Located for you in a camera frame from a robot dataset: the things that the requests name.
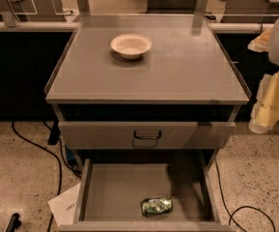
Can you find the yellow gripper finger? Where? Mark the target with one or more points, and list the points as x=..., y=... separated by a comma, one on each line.
x=262, y=42
x=265, y=112

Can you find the white paper bowl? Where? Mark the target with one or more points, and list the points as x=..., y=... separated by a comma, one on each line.
x=131, y=46

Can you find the white paper sheet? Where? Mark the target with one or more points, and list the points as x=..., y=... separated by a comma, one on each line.
x=63, y=206

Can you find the grey drawer cabinet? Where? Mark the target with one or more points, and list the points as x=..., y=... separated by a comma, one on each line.
x=185, y=77

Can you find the white horizontal rail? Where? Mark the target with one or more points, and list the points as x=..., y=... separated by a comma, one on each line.
x=222, y=28

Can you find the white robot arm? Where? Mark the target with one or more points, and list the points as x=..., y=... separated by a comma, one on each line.
x=273, y=53

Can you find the black object on floor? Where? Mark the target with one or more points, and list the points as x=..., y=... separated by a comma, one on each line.
x=14, y=223

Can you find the grey top drawer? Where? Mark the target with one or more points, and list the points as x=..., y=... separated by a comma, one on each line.
x=146, y=135

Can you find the grey open middle drawer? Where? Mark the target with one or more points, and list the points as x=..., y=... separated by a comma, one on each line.
x=110, y=197

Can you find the green crushed can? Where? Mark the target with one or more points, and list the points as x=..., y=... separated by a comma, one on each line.
x=156, y=206

